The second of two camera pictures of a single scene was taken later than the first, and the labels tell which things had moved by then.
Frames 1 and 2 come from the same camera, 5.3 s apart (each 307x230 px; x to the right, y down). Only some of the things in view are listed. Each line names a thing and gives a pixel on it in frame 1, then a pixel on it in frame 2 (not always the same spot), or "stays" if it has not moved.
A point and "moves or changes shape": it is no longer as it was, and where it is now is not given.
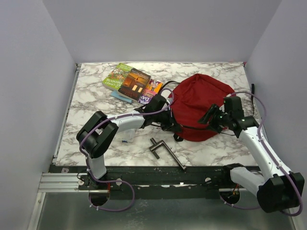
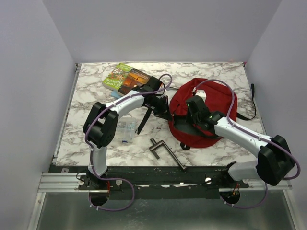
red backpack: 191,100 moves or changes shape
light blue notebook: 116,94 stays
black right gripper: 214,125 to 188,117
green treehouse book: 115,79 stays
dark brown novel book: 134,83 stays
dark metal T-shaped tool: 155,146 stays
